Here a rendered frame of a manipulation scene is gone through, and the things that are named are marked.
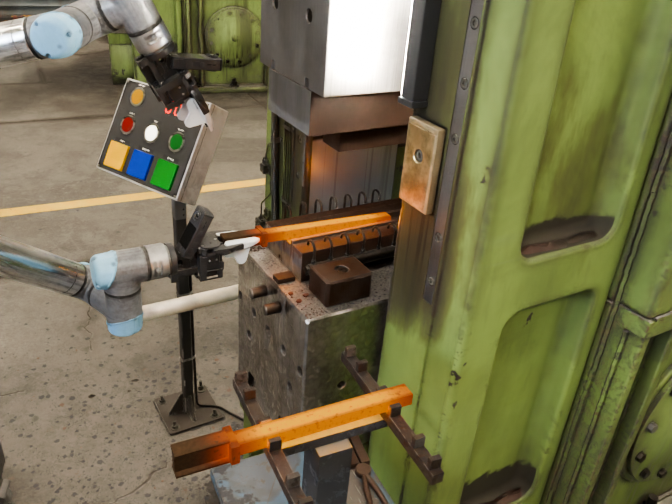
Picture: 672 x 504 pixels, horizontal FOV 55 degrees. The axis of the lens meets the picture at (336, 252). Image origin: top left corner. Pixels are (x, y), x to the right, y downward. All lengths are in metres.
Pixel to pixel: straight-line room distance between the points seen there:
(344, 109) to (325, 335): 0.49
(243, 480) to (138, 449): 1.13
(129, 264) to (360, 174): 0.72
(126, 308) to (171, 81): 0.48
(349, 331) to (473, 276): 0.38
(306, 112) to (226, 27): 4.91
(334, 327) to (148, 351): 1.50
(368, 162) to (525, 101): 0.77
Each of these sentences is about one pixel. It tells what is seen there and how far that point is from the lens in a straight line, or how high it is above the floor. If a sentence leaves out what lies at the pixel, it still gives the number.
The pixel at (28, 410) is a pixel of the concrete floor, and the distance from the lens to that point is 2.66.
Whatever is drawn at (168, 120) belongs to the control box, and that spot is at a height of 1.13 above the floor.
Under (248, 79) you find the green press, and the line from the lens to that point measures 6.43.
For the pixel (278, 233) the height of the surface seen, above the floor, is 1.02.
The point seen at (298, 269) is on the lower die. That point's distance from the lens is 1.51.
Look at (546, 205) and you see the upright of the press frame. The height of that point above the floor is 1.20.
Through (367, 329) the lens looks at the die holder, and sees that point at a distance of 1.50.
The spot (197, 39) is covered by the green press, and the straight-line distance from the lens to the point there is 6.27.
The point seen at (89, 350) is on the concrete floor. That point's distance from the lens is 2.88.
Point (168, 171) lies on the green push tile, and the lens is 1.83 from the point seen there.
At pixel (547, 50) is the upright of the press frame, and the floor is 1.52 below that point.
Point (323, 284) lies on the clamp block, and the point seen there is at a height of 0.97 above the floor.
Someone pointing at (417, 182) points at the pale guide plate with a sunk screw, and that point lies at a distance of 1.26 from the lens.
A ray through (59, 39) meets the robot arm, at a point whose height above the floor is 1.46.
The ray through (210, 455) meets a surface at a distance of 1.02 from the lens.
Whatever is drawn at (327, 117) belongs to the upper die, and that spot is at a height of 1.31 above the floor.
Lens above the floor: 1.71
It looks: 29 degrees down
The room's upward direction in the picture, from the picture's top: 5 degrees clockwise
